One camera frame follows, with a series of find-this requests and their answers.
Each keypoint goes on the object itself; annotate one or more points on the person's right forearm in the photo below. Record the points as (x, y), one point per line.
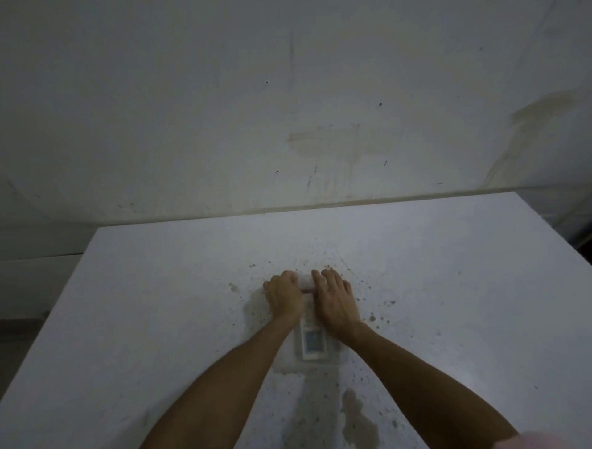
(416, 384)

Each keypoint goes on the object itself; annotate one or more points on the clear plastic zip bag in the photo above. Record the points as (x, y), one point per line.
(296, 356)

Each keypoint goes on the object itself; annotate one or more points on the person's right hand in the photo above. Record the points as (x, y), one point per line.
(336, 310)

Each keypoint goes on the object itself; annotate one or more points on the person's left fingers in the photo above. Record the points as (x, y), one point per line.
(283, 279)

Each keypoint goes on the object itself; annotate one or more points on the person's right fingers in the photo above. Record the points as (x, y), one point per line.
(329, 280)

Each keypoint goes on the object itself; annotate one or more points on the white packet with blue label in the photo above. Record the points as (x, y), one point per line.
(314, 343)

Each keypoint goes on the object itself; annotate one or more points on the person's left hand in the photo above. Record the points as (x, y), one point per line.
(286, 298)

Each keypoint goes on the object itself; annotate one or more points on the person's left forearm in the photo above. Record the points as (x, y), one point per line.
(226, 384)

